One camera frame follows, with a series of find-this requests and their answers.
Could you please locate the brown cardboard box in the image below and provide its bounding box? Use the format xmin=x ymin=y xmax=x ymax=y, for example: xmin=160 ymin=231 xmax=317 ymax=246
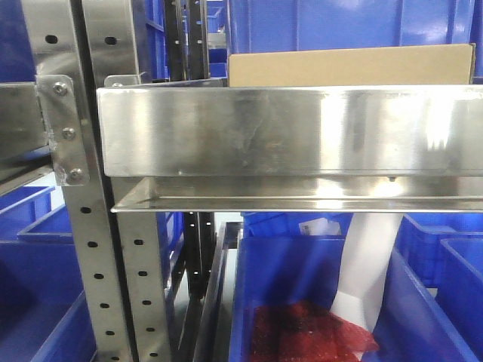
xmin=229 ymin=44 xmax=475 ymax=87

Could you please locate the stainless steel shelf tray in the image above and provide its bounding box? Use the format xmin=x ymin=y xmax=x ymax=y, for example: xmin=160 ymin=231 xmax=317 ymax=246
xmin=97 ymin=84 xmax=482 ymax=213

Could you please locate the large blue bin upper shelf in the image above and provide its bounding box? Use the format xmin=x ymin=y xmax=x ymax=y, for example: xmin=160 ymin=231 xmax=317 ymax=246
xmin=227 ymin=1 xmax=477 ymax=54

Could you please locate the left steel shelf tray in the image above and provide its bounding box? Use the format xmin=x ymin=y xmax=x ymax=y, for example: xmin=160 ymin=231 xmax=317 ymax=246
xmin=1 ymin=81 xmax=52 ymax=195

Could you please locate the blue bin with red bag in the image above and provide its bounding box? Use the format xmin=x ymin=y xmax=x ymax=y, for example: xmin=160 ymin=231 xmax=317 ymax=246
xmin=228 ymin=236 xmax=477 ymax=361

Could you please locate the red mesh bag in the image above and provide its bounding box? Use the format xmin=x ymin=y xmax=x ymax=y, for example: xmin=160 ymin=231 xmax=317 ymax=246
xmin=248 ymin=301 xmax=379 ymax=361

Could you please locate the blue bin lower right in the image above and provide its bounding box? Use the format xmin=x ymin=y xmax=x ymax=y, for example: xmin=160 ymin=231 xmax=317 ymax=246
xmin=396 ymin=213 xmax=482 ymax=360

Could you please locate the blue bin lower left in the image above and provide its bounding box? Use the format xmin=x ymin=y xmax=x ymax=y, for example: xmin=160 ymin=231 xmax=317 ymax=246
xmin=1 ymin=186 xmax=96 ymax=361

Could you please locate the black perforated upright post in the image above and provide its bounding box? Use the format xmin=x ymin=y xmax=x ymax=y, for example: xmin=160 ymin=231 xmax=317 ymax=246
xmin=163 ymin=0 xmax=210 ymax=81

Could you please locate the steel bracket with screws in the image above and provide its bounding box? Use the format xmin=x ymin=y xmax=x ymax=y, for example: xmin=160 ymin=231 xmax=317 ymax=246
xmin=35 ymin=75 xmax=90 ymax=187

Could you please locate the perforated steel upright post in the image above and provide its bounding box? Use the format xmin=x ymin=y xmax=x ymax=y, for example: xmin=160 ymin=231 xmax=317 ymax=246
xmin=22 ymin=1 xmax=172 ymax=361

